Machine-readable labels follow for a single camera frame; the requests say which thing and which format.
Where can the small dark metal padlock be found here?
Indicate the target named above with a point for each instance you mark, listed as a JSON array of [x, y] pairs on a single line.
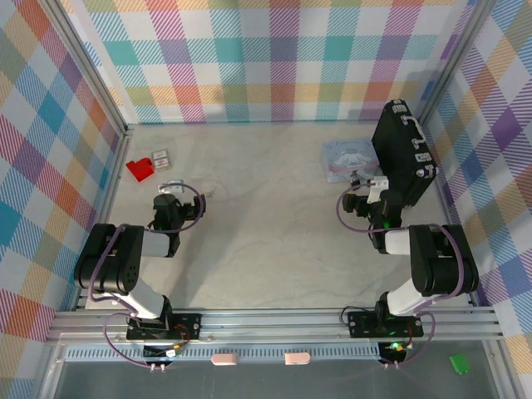
[[356, 178]]

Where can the pastel cartoon tin box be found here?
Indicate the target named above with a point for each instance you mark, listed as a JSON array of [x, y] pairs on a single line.
[[347, 158]]

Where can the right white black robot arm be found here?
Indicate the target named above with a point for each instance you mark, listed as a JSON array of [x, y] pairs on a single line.
[[440, 266]]

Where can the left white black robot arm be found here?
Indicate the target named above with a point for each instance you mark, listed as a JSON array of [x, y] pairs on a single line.
[[116, 266]]

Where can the red plastic block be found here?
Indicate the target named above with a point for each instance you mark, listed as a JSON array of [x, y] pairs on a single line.
[[139, 168]]

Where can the small clear card case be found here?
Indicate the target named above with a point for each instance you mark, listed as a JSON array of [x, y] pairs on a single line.
[[161, 160]]

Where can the black briefcase with metal latches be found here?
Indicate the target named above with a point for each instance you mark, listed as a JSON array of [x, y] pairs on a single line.
[[399, 154]]

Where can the small controller board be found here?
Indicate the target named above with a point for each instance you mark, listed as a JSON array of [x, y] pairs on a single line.
[[395, 348], [172, 352]]

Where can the pink rounded block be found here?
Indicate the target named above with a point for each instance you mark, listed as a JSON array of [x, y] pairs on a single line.
[[297, 358], [224, 359]]

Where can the green plastic piece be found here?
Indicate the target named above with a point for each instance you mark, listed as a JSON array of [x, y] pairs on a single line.
[[459, 363]]

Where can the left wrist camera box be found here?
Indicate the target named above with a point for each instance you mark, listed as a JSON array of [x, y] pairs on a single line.
[[172, 185]]

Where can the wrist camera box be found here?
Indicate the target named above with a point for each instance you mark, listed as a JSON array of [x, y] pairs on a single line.
[[377, 188], [172, 185]]

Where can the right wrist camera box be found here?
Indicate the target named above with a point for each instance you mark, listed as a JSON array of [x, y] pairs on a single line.
[[377, 188]]

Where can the aluminium side rail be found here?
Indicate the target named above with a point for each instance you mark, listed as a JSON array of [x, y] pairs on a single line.
[[447, 208], [104, 216]]

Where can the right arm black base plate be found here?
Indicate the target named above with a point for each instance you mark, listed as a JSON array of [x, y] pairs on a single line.
[[361, 324]]

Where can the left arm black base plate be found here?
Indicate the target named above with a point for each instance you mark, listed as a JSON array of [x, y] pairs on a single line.
[[187, 324]]

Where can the aluminium frame post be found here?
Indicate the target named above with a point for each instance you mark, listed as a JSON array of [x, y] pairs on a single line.
[[89, 70], [455, 62]]

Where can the aluminium cross rail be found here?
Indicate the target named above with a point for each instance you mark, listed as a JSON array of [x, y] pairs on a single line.
[[270, 326]]

